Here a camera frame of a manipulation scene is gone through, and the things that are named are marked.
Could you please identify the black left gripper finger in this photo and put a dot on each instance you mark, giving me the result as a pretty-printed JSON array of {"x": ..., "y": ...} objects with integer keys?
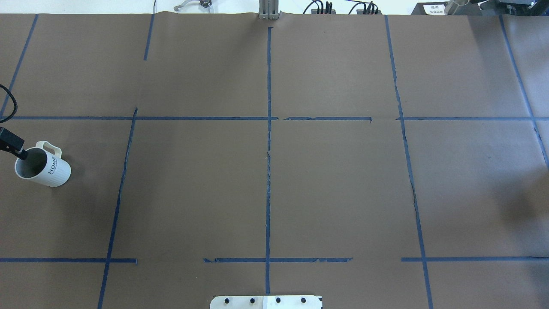
[{"x": 12, "y": 143}]

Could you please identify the white ribbed HOME mug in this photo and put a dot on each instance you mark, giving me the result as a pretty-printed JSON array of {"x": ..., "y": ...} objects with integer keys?
[{"x": 43, "y": 165}]

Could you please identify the small metal cup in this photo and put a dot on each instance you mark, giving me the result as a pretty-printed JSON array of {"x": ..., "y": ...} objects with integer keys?
[{"x": 456, "y": 7}]

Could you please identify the metal grabber tool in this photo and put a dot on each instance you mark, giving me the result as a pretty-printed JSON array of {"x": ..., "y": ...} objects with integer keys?
[{"x": 204, "y": 4}]

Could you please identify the black power strip left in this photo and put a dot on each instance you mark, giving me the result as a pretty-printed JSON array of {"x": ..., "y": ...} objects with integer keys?
[{"x": 320, "y": 7}]

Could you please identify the black power strip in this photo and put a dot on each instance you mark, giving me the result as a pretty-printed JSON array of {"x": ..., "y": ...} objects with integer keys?
[
  {"x": 320, "y": 7},
  {"x": 368, "y": 8}
]

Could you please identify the black power strip right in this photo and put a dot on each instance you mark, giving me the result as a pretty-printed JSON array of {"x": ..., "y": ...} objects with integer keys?
[{"x": 368, "y": 8}]

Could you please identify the brown paper table cover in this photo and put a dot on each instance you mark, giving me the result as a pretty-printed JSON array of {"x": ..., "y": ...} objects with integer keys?
[{"x": 385, "y": 162}]

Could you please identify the black box with label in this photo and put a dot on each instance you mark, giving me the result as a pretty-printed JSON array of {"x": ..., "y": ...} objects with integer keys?
[{"x": 430, "y": 8}]

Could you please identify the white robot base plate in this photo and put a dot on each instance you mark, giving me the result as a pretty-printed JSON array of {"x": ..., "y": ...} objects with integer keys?
[{"x": 267, "y": 302}]

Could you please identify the grey aluminium post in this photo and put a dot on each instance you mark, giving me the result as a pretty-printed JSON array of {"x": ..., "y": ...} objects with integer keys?
[{"x": 269, "y": 10}]

